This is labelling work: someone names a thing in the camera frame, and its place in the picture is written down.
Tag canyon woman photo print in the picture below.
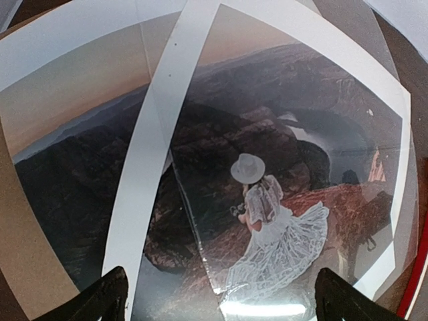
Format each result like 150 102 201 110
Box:
1 1 409 320

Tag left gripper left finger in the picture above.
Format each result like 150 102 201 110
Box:
38 266 128 321

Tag white photo mat board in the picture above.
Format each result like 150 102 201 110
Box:
1 1 410 295

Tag red wooden picture frame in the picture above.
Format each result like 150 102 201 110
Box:
397 219 427 319

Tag clear acrylic sheet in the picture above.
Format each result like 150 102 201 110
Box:
150 4 418 320

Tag brown cardboard backing board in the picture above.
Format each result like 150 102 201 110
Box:
1 132 79 320

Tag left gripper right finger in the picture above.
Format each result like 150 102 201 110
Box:
315 267 404 321

